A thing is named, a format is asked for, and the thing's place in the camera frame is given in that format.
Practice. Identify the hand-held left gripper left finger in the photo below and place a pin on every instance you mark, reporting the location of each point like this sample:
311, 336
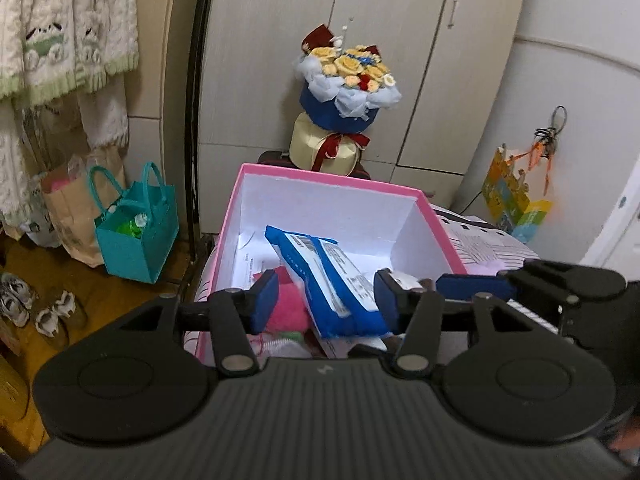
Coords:
265, 305

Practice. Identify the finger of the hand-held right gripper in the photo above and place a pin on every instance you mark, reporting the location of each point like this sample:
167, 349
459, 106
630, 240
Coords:
470, 286

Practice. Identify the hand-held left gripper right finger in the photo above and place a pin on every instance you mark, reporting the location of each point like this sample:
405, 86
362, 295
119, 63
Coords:
386, 300

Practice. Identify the blue plastic packet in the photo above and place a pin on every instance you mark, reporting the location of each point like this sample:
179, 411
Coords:
320, 280

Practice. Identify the pink cardboard box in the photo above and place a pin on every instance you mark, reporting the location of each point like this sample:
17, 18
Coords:
325, 210

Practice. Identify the pink fluffy cloth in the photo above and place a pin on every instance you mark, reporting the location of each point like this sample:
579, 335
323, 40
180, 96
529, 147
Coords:
289, 310

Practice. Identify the colourful paper gift bag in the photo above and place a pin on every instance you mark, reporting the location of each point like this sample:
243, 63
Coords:
515, 200

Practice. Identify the teal tote bag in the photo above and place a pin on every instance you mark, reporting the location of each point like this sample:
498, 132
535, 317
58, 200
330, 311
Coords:
140, 255

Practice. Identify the flower bouquet blue wrap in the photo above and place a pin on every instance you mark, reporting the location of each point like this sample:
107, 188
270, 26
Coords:
340, 110

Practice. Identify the brown paper bag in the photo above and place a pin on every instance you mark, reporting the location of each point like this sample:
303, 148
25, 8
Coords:
75, 225

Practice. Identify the black metal pole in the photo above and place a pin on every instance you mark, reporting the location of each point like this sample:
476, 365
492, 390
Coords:
196, 110

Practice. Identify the grey white shoe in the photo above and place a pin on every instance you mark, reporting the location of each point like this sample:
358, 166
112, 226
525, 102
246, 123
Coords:
52, 312

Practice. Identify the printed white bag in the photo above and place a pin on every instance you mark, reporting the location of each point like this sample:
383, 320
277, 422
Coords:
40, 227

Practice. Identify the white sneaker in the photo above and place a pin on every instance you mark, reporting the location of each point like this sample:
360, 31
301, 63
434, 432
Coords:
12, 312
17, 287

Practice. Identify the beige wardrobe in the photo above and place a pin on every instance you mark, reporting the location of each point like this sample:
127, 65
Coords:
400, 35

